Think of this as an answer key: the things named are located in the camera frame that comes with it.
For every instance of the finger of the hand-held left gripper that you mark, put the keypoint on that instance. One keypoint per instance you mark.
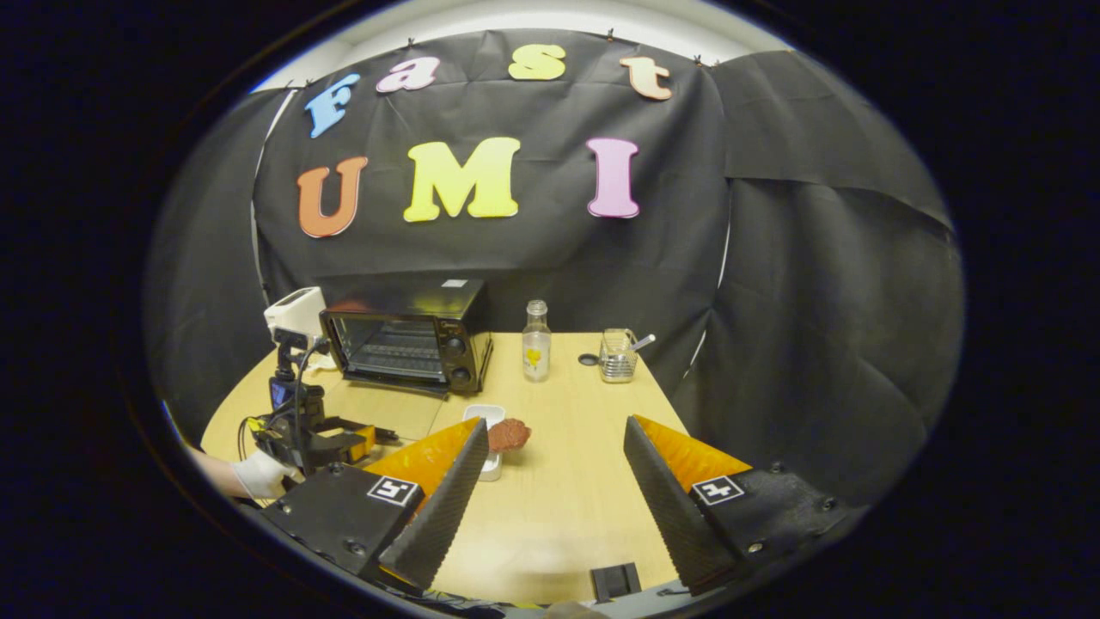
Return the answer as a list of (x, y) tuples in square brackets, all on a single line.
[(365, 427), (357, 447)]

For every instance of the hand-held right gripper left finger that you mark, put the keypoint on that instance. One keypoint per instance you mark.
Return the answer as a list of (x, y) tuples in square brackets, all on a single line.
[(438, 516)]

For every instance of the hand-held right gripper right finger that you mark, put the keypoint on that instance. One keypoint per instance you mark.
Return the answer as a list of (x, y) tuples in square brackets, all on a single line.
[(675, 516)]

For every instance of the brown fried chicken piece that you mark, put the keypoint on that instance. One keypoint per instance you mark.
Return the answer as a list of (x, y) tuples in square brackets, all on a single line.
[(509, 434)]

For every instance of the black electric oven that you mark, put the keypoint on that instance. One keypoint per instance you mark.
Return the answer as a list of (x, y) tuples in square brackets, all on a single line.
[(455, 344)]

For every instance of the white rectangular dish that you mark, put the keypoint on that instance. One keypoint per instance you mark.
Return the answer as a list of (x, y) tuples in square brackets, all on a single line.
[(485, 413)]

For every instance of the white toaster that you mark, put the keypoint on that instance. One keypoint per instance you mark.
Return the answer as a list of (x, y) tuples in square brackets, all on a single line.
[(296, 309)]

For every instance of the white utensil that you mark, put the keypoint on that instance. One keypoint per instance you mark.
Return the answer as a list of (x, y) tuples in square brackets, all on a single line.
[(643, 342)]

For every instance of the clear glass bottle yellow label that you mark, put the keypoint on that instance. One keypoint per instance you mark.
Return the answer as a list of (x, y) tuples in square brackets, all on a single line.
[(537, 352)]

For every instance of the black backdrop cloth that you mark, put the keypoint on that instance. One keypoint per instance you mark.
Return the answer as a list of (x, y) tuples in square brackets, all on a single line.
[(516, 249)]

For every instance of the small black bracket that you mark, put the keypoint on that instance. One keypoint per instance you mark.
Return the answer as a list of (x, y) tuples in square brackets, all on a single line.
[(614, 582)]

